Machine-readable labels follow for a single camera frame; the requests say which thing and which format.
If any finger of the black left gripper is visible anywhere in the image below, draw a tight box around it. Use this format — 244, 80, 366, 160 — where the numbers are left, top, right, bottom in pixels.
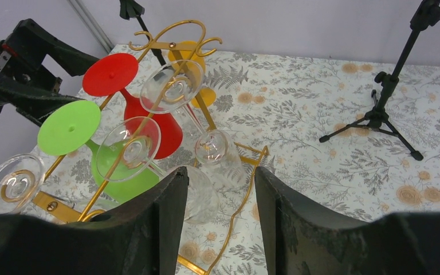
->
11, 18, 99, 76
0, 73, 80, 126

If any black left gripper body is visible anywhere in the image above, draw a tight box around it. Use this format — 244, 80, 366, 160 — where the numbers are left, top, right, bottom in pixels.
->
0, 33, 62, 112

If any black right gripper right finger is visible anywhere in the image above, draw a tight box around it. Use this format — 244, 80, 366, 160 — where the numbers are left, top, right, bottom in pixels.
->
254, 167, 440, 274

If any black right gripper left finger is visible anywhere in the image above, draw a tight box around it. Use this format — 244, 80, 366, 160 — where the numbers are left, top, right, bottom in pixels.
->
0, 166, 189, 274

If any green plastic wine glass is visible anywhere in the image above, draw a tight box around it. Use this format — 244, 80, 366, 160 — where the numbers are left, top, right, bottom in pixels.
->
37, 100, 162, 205

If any red plastic wine glass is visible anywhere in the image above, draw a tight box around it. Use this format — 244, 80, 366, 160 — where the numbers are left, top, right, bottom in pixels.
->
82, 53, 183, 159

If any clear wine glass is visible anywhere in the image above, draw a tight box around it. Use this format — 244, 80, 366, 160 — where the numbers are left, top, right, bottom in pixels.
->
0, 154, 46, 215
91, 116, 219, 225
139, 60, 248, 188

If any yellow plastic wine glass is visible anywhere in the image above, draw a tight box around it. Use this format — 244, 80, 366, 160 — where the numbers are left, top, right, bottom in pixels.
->
168, 41, 217, 107

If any black stand with pink microphone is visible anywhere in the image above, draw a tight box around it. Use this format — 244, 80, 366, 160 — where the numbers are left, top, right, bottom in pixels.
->
118, 0, 168, 67

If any tripod stand with purple microphone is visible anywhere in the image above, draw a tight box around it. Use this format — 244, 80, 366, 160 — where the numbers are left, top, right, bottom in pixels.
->
319, 0, 440, 161

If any gold wire wine glass rack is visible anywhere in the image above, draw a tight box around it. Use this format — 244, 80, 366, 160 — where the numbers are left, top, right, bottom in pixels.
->
30, 19, 271, 275

